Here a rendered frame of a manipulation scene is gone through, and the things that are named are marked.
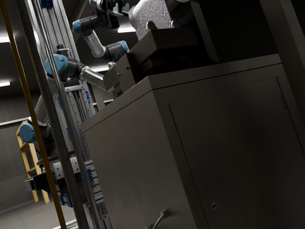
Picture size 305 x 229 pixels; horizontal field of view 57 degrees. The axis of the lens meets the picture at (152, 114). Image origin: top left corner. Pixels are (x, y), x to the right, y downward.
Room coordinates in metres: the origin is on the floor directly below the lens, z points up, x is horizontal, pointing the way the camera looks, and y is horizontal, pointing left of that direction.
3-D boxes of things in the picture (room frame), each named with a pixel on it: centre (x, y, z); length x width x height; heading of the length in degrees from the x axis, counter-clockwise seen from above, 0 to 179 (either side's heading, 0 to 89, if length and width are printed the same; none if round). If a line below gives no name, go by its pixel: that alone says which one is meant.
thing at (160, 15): (1.09, -0.10, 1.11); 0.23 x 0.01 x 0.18; 32
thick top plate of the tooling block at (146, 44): (0.98, -0.03, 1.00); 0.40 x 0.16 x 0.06; 32
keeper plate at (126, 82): (0.92, 0.04, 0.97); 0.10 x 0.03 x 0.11; 32
